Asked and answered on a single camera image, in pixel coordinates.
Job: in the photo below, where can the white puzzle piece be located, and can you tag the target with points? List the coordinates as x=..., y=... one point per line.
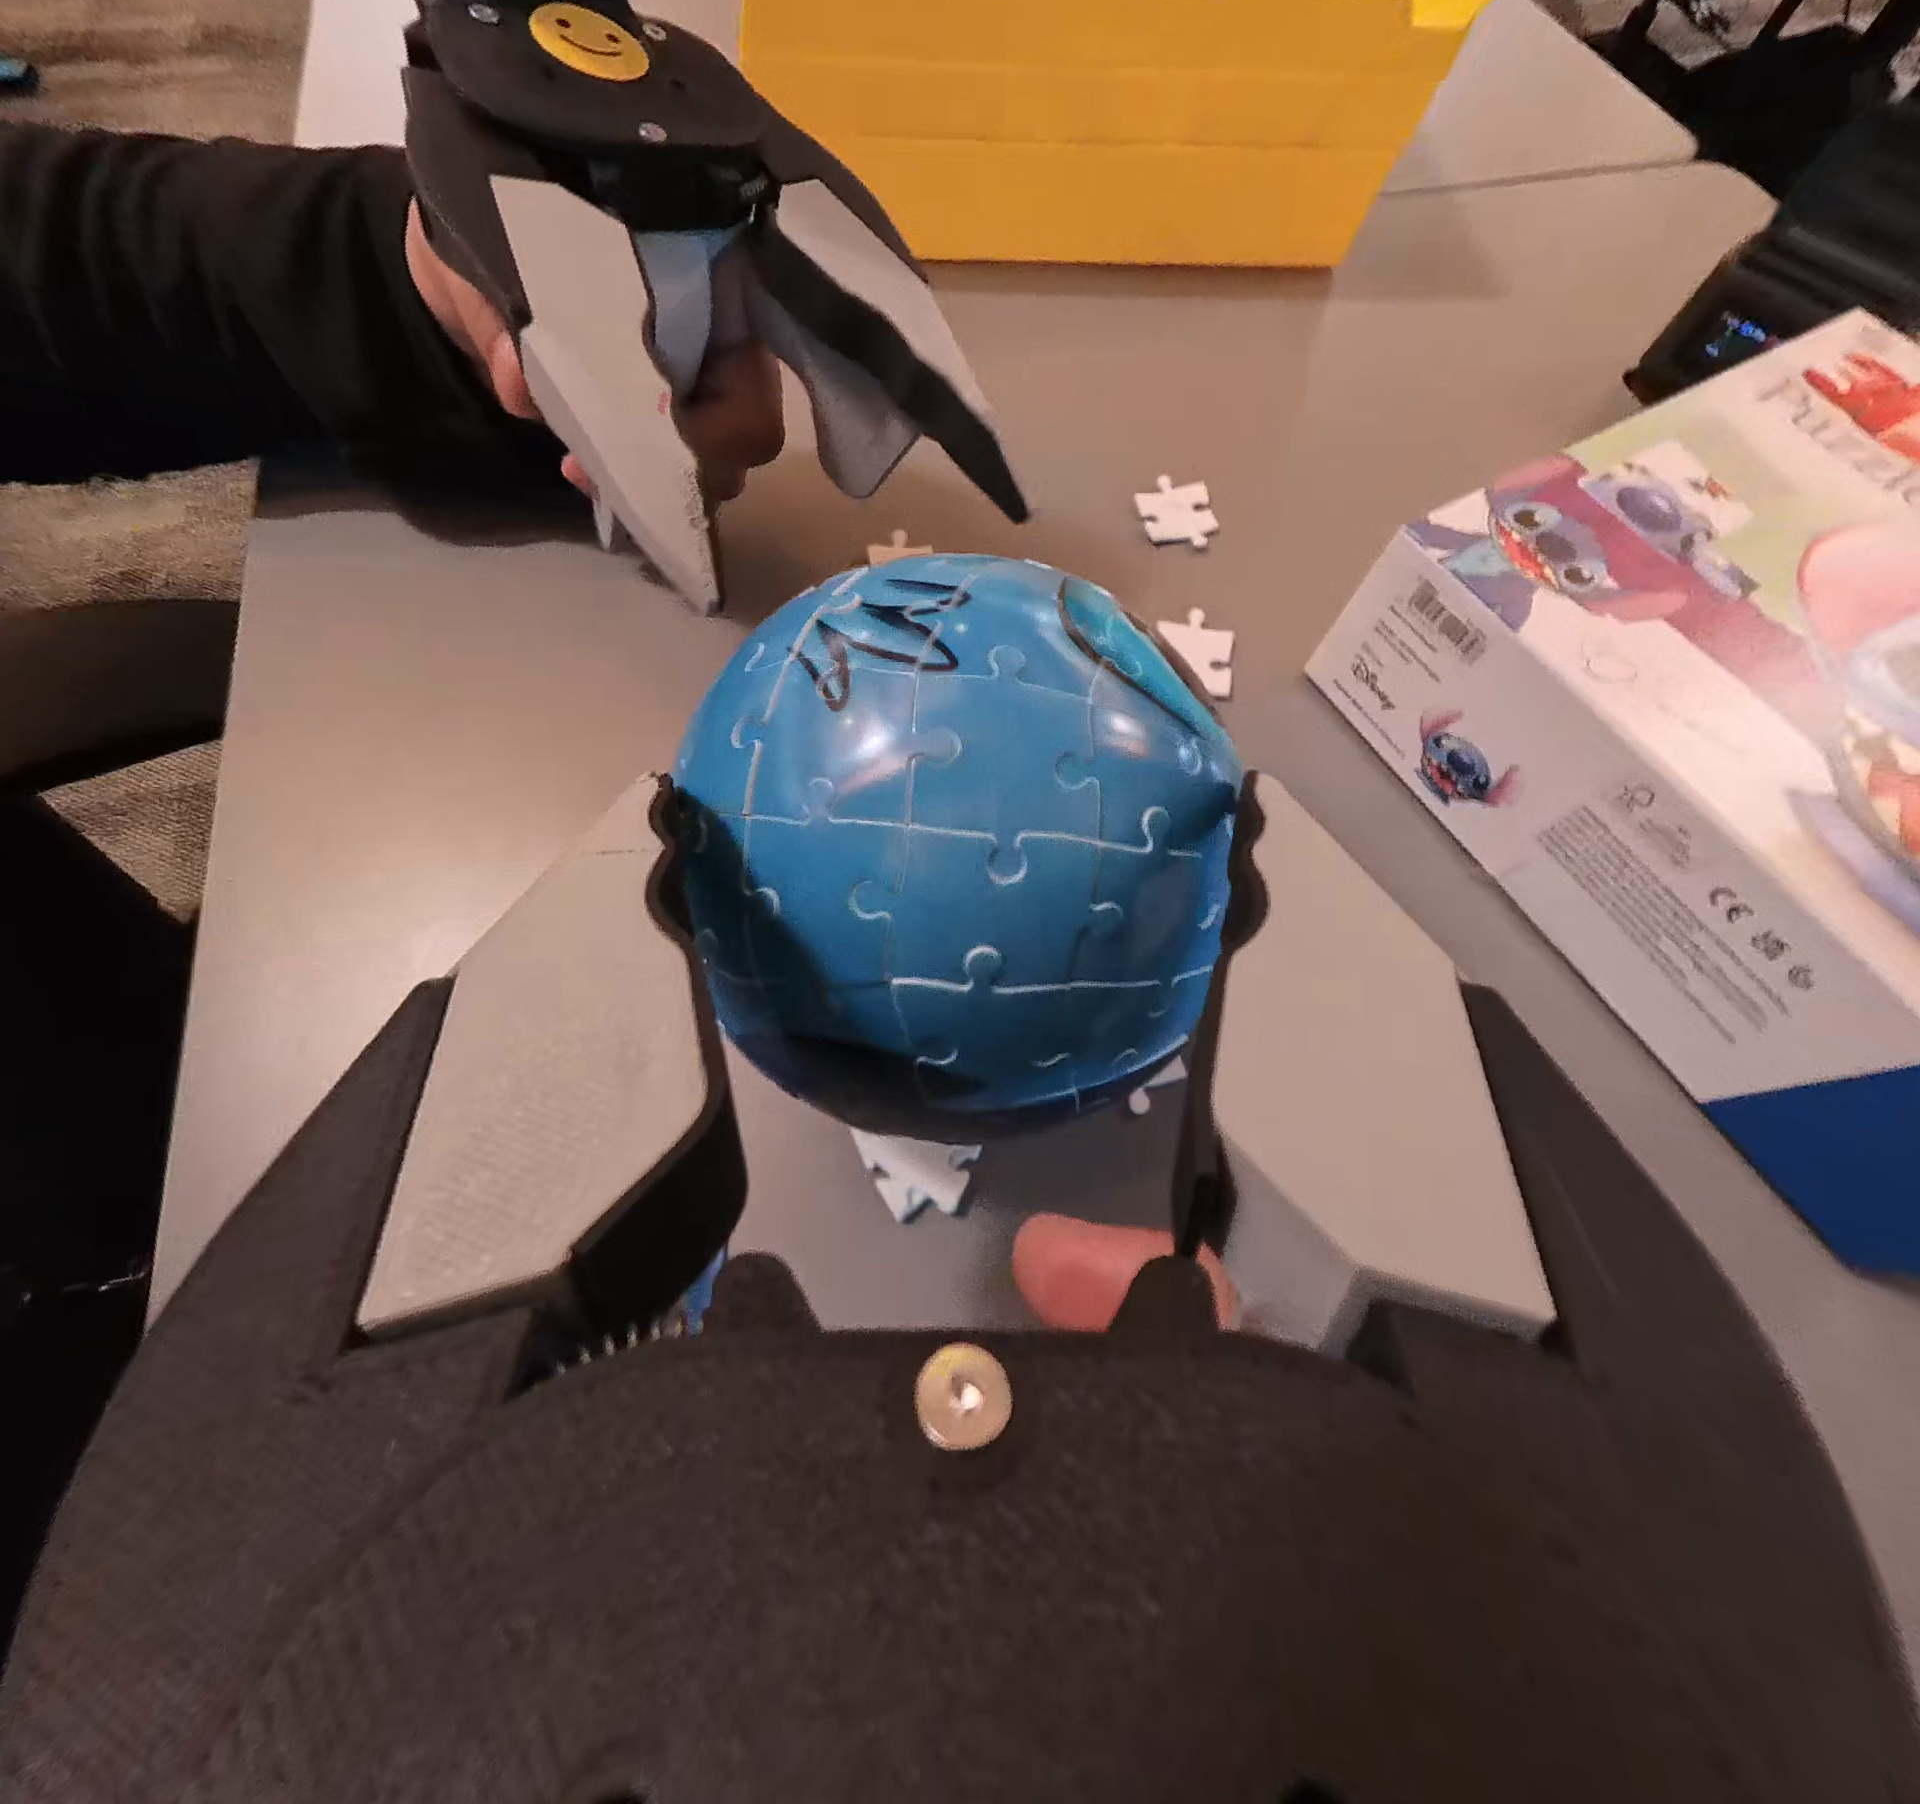
x=1174, y=510
x=1199, y=652
x=915, y=1175
x=1159, y=1088
x=898, y=551

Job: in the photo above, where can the person's right hand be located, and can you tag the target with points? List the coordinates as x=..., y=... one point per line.
x=1081, y=1273

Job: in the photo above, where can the blue cartoon puzzle ball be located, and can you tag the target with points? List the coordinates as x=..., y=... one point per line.
x=946, y=843

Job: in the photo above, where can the yellow plastic bin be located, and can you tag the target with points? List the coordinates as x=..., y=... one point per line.
x=1111, y=109

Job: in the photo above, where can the black electronic device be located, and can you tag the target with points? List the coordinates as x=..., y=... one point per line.
x=1801, y=257

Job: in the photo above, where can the person's left forearm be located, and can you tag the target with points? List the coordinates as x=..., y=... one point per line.
x=196, y=289

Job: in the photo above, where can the cartoon puzzle box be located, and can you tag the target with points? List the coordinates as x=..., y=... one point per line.
x=1650, y=783

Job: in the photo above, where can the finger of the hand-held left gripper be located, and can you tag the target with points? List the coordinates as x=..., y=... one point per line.
x=602, y=364
x=872, y=289

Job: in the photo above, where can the person's left hand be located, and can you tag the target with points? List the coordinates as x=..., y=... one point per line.
x=472, y=334

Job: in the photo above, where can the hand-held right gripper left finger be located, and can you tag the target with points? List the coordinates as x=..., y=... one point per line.
x=555, y=1082

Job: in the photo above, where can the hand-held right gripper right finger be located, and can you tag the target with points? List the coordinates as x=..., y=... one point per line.
x=1351, y=1114

